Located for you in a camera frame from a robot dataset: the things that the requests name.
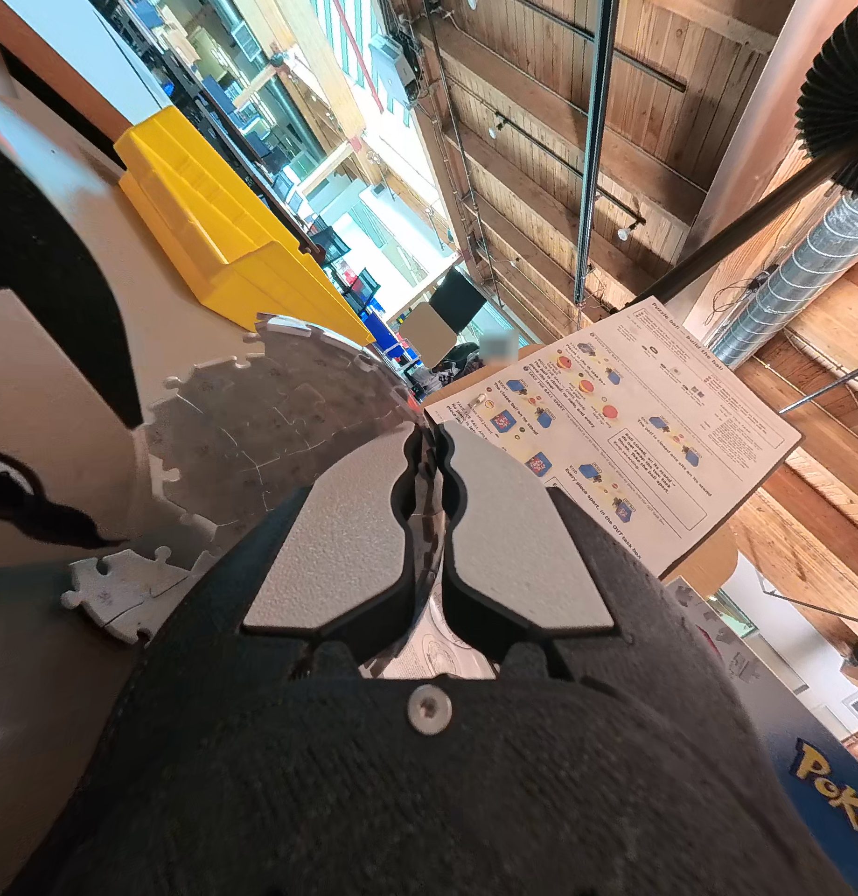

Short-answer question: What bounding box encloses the grey table with wood edge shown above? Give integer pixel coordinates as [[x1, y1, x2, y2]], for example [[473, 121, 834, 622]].
[[0, 0, 172, 142]]

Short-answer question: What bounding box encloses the yellow plastic bin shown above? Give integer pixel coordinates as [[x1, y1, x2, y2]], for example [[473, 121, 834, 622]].
[[114, 105, 377, 349]]

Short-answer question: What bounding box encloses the silver air duct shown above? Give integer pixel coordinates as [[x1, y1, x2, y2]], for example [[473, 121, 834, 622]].
[[707, 192, 858, 370]]

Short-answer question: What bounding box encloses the white wall-mounted unit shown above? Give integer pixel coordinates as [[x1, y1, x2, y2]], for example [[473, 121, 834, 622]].
[[368, 34, 421, 107]]

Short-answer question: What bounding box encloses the printed instruction sheet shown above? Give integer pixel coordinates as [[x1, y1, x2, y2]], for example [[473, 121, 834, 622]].
[[425, 297, 803, 580]]

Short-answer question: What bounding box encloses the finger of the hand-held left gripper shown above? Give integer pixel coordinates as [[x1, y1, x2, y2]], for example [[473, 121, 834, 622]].
[[0, 288, 151, 541], [0, 461, 126, 632]]

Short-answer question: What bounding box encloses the thin metal ceiling rod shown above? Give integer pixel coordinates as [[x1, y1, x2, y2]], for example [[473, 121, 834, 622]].
[[777, 359, 858, 415]]

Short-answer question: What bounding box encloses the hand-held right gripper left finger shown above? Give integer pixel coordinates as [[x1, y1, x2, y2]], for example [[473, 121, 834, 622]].
[[242, 423, 425, 660]]

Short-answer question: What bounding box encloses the black boom pole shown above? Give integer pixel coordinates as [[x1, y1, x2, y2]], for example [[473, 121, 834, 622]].
[[627, 149, 858, 307]]

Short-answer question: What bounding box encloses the partly built puzzle ball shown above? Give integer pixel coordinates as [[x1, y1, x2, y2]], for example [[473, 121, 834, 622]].
[[138, 314, 445, 631]]

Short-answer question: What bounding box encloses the black ribbed object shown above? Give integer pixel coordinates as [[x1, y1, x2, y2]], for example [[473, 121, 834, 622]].
[[795, 0, 858, 198]]

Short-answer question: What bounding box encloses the blue puzzle box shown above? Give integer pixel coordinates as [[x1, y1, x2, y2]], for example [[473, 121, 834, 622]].
[[667, 574, 858, 896]]

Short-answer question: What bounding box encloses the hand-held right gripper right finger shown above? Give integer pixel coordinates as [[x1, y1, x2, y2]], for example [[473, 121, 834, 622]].
[[437, 422, 617, 664]]

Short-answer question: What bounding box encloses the blue storage bin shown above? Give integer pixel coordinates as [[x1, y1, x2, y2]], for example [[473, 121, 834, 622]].
[[368, 308, 420, 359]]

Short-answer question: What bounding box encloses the black flat panel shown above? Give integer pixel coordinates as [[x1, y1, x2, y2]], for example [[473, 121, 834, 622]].
[[429, 268, 488, 335]]

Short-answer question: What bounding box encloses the metal ceiling conduit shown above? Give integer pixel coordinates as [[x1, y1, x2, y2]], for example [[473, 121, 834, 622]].
[[573, 0, 621, 307]]

